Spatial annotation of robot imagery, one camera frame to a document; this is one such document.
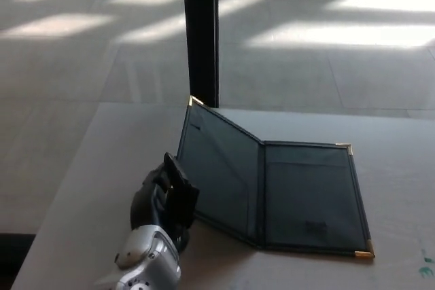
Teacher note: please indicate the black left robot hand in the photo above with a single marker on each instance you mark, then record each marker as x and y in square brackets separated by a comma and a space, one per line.
[170, 198]

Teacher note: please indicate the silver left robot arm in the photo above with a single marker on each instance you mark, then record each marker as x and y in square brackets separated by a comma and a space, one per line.
[149, 259]

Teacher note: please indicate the black vertical post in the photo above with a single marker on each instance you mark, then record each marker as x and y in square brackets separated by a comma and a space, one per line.
[200, 32]

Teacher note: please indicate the dark blue gold-cornered diary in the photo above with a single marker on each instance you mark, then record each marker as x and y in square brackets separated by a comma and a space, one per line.
[306, 195]

